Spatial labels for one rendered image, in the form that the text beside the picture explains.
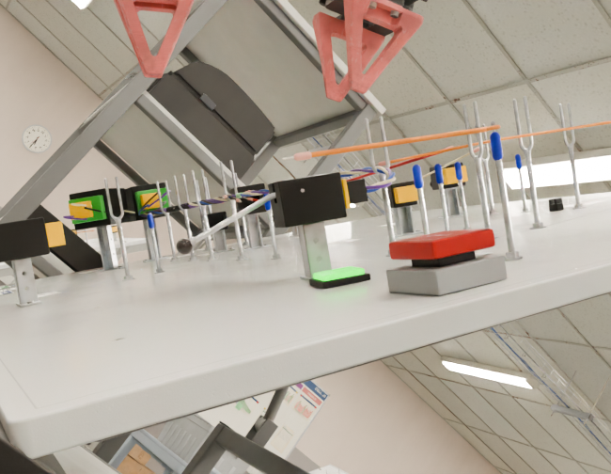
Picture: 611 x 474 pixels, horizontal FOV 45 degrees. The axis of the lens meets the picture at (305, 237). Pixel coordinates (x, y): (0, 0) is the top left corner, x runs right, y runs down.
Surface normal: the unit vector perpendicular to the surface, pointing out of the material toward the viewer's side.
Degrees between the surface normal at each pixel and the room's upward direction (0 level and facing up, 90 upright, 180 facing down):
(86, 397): 50
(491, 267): 90
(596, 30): 180
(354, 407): 90
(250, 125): 90
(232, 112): 90
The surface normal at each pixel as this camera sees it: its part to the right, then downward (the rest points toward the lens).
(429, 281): -0.88, 0.17
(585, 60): -0.57, 0.76
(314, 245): 0.26, 0.01
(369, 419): 0.47, -0.01
